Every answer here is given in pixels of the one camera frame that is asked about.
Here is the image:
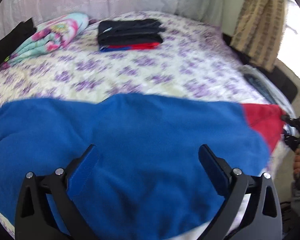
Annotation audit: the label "window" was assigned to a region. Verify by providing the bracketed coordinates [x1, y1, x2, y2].
[277, 0, 300, 92]

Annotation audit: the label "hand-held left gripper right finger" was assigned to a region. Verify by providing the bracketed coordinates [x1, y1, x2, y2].
[197, 144, 283, 240]

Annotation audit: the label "folded blue jeans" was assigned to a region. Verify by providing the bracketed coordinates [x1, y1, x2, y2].
[244, 71, 278, 103]

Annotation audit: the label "beige checked curtain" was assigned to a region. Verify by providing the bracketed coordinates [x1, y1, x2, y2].
[230, 0, 288, 72]

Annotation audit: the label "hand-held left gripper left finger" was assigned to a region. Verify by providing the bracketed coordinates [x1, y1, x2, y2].
[14, 144, 100, 240]

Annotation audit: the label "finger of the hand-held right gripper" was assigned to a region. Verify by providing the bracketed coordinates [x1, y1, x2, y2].
[281, 114, 300, 132]
[284, 134, 300, 152]

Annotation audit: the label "bed with purple floral sheet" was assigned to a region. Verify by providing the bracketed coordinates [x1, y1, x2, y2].
[0, 10, 295, 240]

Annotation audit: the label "folded black pants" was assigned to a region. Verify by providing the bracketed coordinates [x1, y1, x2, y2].
[97, 19, 164, 47]

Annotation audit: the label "folded floral blanket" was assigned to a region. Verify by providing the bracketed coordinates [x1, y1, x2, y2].
[1, 12, 90, 67]

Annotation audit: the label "folded red and blue pants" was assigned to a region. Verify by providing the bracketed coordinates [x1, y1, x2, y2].
[100, 42, 162, 53]

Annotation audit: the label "black garment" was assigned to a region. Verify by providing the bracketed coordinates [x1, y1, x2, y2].
[0, 17, 37, 72]

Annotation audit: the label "blue and red sweatshirt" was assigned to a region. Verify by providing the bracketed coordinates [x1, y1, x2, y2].
[0, 93, 287, 240]

